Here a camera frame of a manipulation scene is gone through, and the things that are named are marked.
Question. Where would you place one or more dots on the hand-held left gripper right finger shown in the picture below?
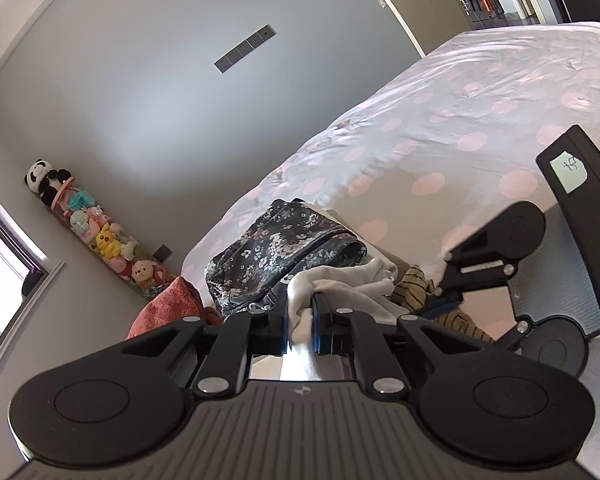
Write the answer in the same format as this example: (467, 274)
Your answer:
(318, 330)

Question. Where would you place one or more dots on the grey wall switch panel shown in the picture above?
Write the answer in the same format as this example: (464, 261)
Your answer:
(245, 48)

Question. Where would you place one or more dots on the dark floral garment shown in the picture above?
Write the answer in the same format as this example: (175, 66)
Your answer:
(270, 250)

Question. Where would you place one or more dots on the dark wall socket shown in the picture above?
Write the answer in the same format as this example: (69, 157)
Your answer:
(162, 253)

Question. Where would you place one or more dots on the window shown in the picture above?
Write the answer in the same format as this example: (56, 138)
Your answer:
(0, 270)

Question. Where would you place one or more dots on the coral towel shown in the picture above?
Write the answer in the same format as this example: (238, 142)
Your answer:
(170, 305)

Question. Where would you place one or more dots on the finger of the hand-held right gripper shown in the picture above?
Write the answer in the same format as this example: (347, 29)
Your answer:
(472, 286)
(515, 335)

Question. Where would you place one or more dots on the small black object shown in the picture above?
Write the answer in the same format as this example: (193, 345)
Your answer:
(31, 284)

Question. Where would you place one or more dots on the olive striped garment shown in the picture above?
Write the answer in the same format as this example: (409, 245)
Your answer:
(420, 285)

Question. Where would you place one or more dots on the clear tube of plush toys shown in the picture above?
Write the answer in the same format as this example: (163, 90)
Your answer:
(105, 240)

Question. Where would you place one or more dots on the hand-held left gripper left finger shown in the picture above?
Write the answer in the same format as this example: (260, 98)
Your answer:
(281, 332)

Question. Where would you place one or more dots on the panda plush toy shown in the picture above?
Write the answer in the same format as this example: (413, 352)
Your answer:
(37, 175)

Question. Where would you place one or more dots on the polka dot bed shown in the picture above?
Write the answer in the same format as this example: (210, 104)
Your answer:
(480, 110)

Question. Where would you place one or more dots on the white t-shirt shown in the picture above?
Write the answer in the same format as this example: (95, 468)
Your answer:
(345, 280)

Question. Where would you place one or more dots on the cream door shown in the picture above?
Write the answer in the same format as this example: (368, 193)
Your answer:
(415, 5)

